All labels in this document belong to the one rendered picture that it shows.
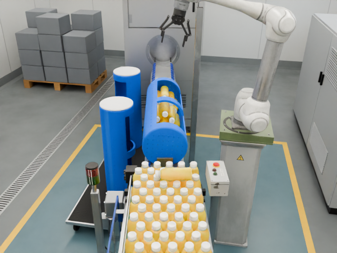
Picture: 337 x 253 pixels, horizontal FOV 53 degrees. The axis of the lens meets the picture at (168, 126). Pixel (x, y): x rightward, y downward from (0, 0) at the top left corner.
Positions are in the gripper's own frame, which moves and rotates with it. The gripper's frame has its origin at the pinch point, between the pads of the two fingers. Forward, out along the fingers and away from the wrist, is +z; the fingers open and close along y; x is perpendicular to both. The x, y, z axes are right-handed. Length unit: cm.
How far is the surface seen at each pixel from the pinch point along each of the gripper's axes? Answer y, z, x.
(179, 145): 15, 55, -28
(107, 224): -21, 110, -44
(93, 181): -33, 60, -72
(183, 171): 12, 53, -62
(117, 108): -26, 68, 43
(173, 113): 14, 52, 12
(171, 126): 7, 45, -26
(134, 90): -10, 79, 124
